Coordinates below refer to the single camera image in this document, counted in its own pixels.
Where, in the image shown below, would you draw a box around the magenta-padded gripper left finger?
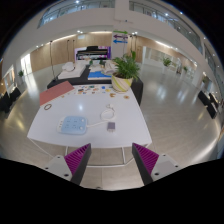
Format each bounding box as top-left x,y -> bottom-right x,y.
43,143 -> 92,186

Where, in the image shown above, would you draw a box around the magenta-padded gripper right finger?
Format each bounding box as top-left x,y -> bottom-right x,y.
131,142 -> 183,186

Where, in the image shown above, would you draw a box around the grey block charger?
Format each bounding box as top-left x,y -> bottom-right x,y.
106,121 -> 117,133

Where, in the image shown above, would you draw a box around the light blue power strip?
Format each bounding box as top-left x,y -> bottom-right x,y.
56,115 -> 89,136

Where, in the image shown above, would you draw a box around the pink flat board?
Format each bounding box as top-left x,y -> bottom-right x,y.
38,80 -> 76,107

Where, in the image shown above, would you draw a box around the black display platform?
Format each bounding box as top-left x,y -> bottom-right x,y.
46,64 -> 145,107

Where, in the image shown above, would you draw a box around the colourful sticker sheet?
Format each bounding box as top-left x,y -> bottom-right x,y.
68,84 -> 114,95

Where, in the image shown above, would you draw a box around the potted plant in striped pot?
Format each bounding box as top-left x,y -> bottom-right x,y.
110,49 -> 142,93

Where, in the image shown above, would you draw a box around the black chairs group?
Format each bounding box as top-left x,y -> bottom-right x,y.
0,87 -> 22,113
198,89 -> 221,119

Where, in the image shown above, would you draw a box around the blue map board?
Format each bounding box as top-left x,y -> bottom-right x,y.
87,69 -> 113,80

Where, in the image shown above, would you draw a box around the white architectural model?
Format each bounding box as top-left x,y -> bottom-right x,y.
57,61 -> 87,80

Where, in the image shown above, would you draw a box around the small white building model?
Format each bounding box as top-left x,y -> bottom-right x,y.
99,59 -> 118,75

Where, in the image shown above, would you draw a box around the coloured arrow direction sign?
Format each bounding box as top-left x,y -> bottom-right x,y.
112,29 -> 129,45

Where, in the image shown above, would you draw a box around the ceiling lights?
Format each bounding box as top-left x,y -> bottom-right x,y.
36,0 -> 188,48

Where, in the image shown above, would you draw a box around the white power strip cable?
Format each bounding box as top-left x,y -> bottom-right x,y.
85,103 -> 118,129

